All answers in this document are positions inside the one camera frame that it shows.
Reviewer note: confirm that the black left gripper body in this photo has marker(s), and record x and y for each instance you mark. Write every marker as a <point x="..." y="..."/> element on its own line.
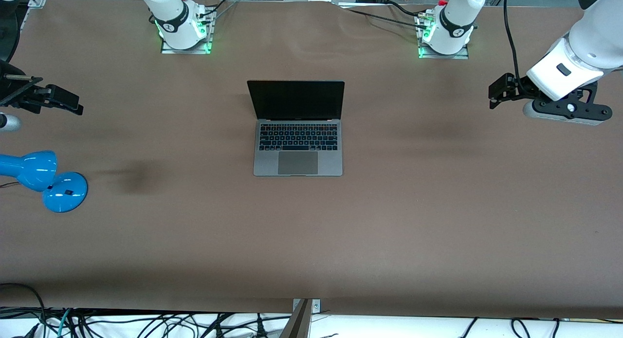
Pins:
<point x="519" y="86"/>

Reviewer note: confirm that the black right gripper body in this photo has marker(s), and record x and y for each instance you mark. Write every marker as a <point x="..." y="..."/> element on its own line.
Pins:
<point x="14" y="92"/>

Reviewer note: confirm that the grey laptop with black screen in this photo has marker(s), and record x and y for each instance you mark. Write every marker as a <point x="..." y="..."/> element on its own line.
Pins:
<point x="297" y="162"/>

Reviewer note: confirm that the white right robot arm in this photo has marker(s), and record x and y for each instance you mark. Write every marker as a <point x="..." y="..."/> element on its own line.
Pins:
<point x="177" y="16"/>

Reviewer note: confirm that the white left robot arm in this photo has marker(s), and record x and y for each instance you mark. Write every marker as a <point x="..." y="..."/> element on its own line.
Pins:
<point x="452" y="21"/>

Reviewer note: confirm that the blue desk lamp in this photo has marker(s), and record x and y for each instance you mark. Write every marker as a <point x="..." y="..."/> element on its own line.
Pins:
<point x="63" y="194"/>

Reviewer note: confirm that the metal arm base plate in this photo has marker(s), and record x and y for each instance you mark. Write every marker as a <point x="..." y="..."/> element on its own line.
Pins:
<point x="170" y="50"/>
<point x="462" y="55"/>

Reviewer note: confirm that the aluminium frame corner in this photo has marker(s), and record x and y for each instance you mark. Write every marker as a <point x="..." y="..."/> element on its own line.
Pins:
<point x="36" y="0"/>

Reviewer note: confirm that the metal table edge bracket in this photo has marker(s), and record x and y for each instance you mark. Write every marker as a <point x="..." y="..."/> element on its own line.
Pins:
<point x="302" y="313"/>

